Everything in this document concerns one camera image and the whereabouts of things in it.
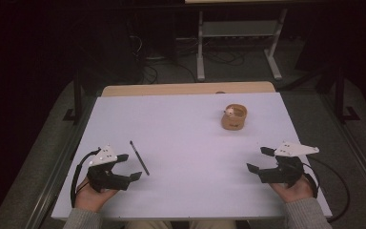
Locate black metal stand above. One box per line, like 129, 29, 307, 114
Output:
62, 68, 85, 126
335, 65, 361, 124

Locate person's leg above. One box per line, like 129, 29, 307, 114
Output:
125, 219, 174, 229
189, 219, 237, 229

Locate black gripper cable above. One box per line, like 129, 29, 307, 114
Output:
70, 147, 102, 208
301, 156, 352, 224

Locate person's right hand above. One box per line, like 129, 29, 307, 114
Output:
269, 176, 315, 204

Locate metal floor rail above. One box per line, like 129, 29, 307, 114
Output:
22, 94, 97, 229
318, 94, 366, 204

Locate black floor cables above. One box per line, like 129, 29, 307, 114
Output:
128, 34, 246, 85

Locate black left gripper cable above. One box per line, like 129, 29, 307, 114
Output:
70, 147, 102, 208

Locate person's right leg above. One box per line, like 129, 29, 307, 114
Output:
189, 219, 237, 229

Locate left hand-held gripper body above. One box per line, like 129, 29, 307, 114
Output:
86, 144, 132, 194

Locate person's left leg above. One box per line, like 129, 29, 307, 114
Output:
125, 219, 174, 229

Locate person's left hand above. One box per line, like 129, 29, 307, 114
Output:
74, 177, 119, 213

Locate black pen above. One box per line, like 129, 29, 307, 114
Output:
129, 140, 151, 177

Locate white metal desk frame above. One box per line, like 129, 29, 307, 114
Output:
195, 9, 289, 82

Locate wooden pen holder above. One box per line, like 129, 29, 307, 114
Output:
220, 103, 248, 131

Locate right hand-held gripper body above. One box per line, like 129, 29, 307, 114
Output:
257, 141, 320, 188

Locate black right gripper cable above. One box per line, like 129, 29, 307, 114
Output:
301, 156, 352, 224

